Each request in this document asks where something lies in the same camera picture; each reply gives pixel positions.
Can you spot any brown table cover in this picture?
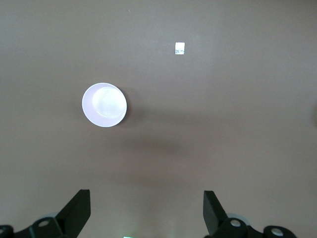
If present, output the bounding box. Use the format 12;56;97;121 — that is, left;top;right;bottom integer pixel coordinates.
0;0;317;238

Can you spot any pink plastic bowl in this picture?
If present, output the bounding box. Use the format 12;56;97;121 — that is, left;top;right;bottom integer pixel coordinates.
81;82;128;128

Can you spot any small white tape piece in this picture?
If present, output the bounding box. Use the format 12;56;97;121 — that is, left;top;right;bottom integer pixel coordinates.
174;42;186;56

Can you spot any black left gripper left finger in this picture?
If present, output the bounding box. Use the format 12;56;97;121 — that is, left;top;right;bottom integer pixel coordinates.
29;189;91;238

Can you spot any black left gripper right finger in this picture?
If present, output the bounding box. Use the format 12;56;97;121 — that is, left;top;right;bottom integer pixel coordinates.
203;190;259;238

